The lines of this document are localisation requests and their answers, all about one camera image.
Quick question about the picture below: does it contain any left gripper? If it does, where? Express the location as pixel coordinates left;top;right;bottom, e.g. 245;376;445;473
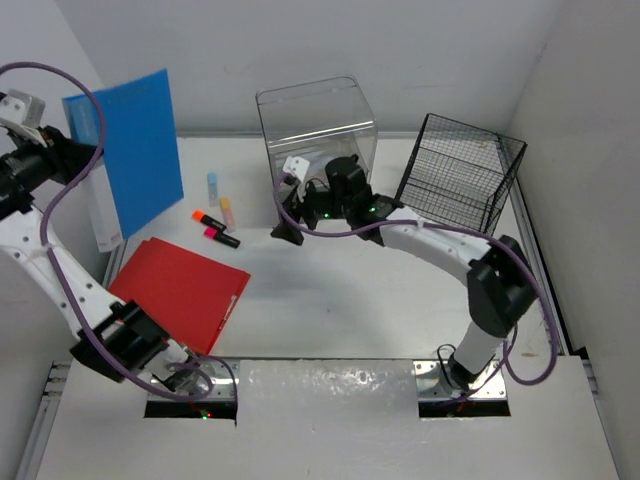
0;124;103;192

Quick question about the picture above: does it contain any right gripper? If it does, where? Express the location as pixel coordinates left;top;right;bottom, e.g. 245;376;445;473
271;174;352;244

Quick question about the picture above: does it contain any blue folder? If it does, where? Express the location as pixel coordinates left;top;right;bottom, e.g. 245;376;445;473
81;69;184;252

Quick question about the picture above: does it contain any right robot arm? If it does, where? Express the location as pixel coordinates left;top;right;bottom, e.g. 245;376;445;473
271;155;536;392

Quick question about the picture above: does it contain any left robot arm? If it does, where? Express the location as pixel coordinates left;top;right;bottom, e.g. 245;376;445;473
1;120;212;401

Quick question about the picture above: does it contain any orange cap clear marker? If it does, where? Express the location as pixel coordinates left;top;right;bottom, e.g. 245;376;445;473
219;197;236;232

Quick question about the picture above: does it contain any pink black highlighter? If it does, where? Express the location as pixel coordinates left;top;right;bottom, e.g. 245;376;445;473
203;227;241;249

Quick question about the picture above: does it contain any orange black highlighter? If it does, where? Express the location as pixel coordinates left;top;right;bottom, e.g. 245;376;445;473
191;210;227;232

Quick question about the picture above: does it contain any blue cap clear marker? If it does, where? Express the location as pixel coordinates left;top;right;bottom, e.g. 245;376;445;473
207;172;219;206

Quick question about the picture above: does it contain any clear plastic drawer organizer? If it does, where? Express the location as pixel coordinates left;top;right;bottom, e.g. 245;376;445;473
256;76;378;205

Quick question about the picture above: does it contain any red folder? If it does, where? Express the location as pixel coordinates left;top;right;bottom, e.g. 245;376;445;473
109;237;250;354

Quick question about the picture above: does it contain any white front cover panel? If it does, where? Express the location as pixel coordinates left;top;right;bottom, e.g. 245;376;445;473
38;358;617;479

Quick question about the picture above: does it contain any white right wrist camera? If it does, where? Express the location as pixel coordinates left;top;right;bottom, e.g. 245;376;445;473
282;156;310;183

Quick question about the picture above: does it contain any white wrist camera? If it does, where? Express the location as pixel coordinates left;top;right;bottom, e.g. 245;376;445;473
1;89;46;137
282;156;310;183

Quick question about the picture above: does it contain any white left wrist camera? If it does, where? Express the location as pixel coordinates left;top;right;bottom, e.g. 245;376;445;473
1;89;46;137

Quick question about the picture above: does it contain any black wire mesh rack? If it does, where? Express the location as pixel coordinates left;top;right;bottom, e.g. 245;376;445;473
395;113;527;235

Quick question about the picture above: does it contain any aluminium table frame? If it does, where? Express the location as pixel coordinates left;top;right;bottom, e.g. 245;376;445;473
14;130;609;480

